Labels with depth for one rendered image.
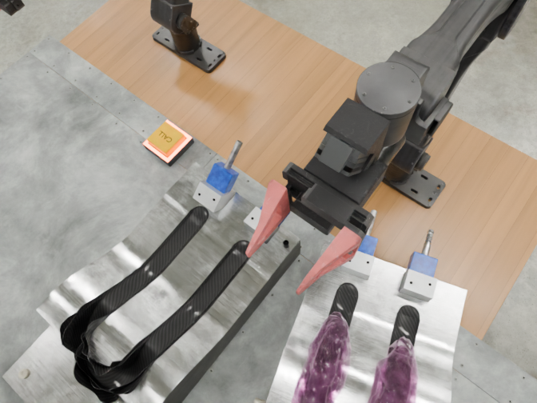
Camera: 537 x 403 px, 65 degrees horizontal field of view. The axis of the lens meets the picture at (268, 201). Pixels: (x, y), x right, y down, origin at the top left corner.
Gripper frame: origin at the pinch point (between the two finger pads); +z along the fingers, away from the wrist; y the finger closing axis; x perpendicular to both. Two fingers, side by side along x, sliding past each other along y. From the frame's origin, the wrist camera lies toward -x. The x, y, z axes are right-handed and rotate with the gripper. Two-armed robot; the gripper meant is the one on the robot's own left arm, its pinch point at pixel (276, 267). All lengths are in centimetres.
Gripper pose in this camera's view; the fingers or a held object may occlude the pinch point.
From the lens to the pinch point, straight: 42.5
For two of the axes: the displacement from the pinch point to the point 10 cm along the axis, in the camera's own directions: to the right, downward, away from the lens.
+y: 7.9, 5.5, -2.9
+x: 0.8, 3.7, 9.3
